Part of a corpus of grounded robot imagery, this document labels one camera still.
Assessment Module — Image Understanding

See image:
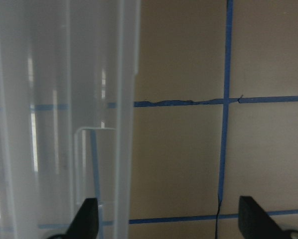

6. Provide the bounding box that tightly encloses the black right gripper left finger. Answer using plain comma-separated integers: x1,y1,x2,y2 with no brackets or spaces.
64,198,99,239

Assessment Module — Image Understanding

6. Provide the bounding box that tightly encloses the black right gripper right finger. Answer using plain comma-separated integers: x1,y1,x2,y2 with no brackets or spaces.
238,196,298,239

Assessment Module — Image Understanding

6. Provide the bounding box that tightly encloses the clear ribbed box lid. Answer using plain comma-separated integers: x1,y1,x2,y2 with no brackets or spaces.
0,0,141,239

